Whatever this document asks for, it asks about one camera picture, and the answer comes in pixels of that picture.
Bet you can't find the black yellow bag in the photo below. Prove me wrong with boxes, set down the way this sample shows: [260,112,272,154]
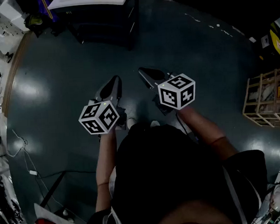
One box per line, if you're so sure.
[23,12,45,38]

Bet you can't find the white printed sheet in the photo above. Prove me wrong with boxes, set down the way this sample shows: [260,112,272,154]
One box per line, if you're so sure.
[260,34,270,48]

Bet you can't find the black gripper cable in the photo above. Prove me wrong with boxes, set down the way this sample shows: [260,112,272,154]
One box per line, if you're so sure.
[175,111,199,144]

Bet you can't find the purple garment yellow stripes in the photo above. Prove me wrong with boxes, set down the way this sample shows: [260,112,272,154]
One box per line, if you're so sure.
[38,0,58,24]

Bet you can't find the person's left forearm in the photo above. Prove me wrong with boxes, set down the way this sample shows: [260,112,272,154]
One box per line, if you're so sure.
[90,128,123,213]

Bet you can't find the wooden shelf rack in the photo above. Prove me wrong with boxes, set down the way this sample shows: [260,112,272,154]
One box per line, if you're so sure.
[239,67,280,132]

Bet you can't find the white sink basin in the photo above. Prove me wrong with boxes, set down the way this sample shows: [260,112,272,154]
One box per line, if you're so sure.
[47,0,135,11]

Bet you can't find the white table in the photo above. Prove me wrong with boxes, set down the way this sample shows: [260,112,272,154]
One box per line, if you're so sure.
[66,0,143,55]

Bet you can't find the person's torso black shirt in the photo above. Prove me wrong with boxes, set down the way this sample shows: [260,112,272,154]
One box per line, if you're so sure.
[70,113,272,224]

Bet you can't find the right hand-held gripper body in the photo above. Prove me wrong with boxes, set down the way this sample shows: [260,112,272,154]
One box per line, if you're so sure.
[150,69,198,117]

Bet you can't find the person's right forearm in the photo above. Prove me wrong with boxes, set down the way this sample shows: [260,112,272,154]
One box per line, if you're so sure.
[176,102,239,164]

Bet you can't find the yellow floor sign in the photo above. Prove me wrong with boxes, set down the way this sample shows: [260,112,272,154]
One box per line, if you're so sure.
[269,29,280,59]

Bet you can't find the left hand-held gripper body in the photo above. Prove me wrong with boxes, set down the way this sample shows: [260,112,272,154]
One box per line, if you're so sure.
[76,95,129,136]

